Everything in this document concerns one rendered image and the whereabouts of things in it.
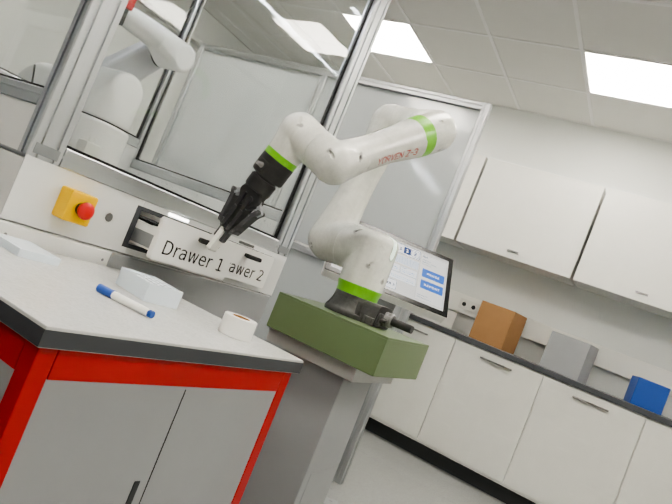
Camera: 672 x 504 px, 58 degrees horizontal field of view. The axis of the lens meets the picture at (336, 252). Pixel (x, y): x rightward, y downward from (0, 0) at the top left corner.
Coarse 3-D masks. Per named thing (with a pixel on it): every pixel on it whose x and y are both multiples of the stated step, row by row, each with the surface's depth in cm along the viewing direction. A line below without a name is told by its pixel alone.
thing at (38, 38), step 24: (0, 0) 151; (24, 0) 146; (48, 0) 141; (72, 0) 136; (0, 24) 149; (24, 24) 144; (48, 24) 139; (0, 48) 146; (24, 48) 141; (48, 48) 137; (0, 72) 144; (24, 72) 139; (48, 72) 135
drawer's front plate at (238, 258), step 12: (228, 240) 186; (240, 252) 192; (252, 252) 197; (240, 264) 194; (252, 264) 198; (264, 264) 204; (228, 276) 191; (240, 276) 195; (252, 276) 200; (264, 276) 206
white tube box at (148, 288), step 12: (120, 276) 130; (132, 276) 127; (144, 276) 132; (132, 288) 126; (144, 288) 123; (156, 288) 124; (168, 288) 126; (144, 300) 122; (156, 300) 124; (168, 300) 126
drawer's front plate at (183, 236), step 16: (160, 224) 151; (176, 224) 154; (160, 240) 151; (176, 240) 156; (192, 240) 160; (160, 256) 153; (176, 256) 158; (208, 256) 167; (224, 256) 172; (208, 272) 169; (224, 272) 175
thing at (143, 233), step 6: (138, 222) 158; (144, 222) 157; (138, 228) 157; (144, 228) 156; (150, 228) 155; (156, 228) 154; (132, 234) 158; (138, 234) 156; (144, 234) 155; (150, 234) 154; (132, 240) 157; (138, 240) 156; (144, 240) 155; (150, 240) 154; (144, 246) 155
